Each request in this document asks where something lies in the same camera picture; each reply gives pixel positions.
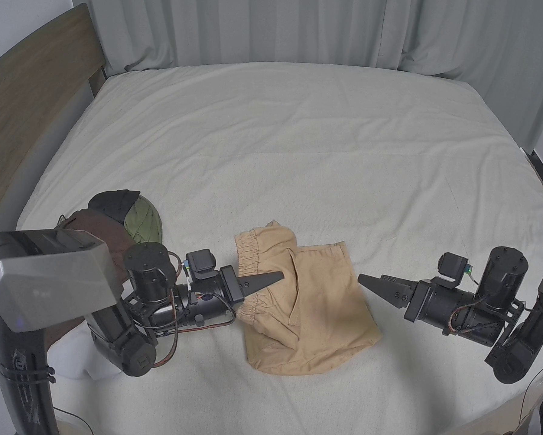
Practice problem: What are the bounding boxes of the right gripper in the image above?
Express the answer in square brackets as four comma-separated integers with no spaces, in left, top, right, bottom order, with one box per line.
[404,279,476,336]

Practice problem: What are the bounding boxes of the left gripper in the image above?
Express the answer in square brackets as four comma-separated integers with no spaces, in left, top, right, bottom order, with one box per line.
[183,266,246,327]

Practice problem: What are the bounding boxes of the tan shorts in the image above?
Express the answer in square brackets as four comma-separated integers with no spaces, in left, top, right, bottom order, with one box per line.
[234,219,382,376]

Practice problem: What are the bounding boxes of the olive green garment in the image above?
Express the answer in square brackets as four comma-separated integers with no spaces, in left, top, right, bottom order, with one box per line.
[124,196,164,246]

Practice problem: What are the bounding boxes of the brown garment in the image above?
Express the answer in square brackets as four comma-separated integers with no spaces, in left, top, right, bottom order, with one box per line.
[56,209,138,289]

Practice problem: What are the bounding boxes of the black garment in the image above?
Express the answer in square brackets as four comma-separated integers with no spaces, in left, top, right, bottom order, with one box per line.
[88,189,141,225]

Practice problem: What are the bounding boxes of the white garment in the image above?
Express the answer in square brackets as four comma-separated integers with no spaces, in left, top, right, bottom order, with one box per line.
[45,315,132,381]

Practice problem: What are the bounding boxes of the bed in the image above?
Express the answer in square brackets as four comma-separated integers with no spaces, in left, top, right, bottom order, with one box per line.
[0,3,543,435]

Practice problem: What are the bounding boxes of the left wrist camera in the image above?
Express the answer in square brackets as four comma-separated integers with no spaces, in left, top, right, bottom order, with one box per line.
[184,249,218,274]

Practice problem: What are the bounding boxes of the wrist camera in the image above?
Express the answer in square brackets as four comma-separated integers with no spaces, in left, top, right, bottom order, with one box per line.
[437,252,471,289]
[184,249,218,274]

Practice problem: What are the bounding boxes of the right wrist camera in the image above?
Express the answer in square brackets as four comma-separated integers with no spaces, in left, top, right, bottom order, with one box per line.
[437,252,471,289]

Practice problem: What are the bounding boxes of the black cable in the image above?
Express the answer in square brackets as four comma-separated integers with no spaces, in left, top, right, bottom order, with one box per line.
[54,407,93,435]

